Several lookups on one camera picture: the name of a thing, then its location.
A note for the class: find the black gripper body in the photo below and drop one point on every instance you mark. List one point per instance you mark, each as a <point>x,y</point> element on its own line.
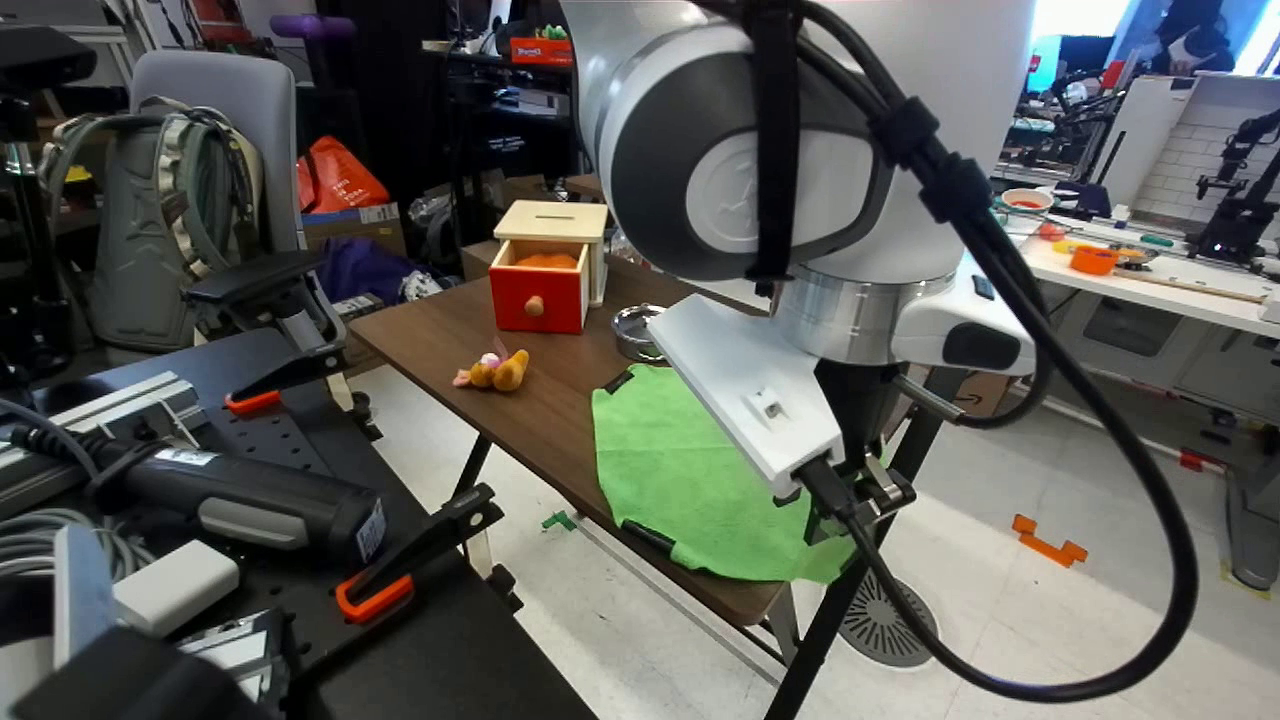
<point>858,482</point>

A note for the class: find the green towel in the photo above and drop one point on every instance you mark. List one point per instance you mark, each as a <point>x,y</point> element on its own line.
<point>677,477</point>

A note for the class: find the small black robot arm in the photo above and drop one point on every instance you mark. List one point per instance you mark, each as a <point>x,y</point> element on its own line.
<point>1246,207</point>

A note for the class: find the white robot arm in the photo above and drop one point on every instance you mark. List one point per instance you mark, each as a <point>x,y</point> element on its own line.
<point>823,151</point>

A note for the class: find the orange floor marker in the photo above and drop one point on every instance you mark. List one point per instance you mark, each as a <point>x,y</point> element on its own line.
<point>1063,553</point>

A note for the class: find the round floor drain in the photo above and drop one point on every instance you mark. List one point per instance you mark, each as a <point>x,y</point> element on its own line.
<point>872,631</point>

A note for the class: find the small metal bowl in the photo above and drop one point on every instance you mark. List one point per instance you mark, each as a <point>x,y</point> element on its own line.
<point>631,327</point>

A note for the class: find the wooden box with red drawer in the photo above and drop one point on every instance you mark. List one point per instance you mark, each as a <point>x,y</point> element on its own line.
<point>548,266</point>

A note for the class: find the dark wooden table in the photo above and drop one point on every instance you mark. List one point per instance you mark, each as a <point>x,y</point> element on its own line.
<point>548,431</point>

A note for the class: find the orange plush toy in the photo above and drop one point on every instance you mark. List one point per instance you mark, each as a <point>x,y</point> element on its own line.
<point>499,372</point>

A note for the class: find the white work table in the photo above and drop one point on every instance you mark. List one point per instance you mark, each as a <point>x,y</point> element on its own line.
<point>1184,355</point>

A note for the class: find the black clamp orange tip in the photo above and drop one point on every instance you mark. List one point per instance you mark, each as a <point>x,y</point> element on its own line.
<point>380,592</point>

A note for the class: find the orange bag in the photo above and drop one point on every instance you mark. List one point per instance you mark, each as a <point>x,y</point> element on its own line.
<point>331,176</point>

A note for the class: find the black handheld device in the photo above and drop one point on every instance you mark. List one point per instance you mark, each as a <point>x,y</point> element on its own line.
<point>239,498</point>

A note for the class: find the grey office chair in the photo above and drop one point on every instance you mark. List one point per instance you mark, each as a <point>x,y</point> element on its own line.
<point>258,99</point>

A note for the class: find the grey backpack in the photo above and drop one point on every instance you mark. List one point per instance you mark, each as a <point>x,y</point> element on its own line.
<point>177,200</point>

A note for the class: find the white power adapter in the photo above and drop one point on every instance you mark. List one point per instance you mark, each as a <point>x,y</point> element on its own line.
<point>174,590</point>

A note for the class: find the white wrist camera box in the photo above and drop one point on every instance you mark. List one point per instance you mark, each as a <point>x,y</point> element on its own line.
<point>754,382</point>

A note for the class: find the black clamp orange handle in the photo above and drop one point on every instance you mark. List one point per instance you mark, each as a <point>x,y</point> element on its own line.
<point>268,389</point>

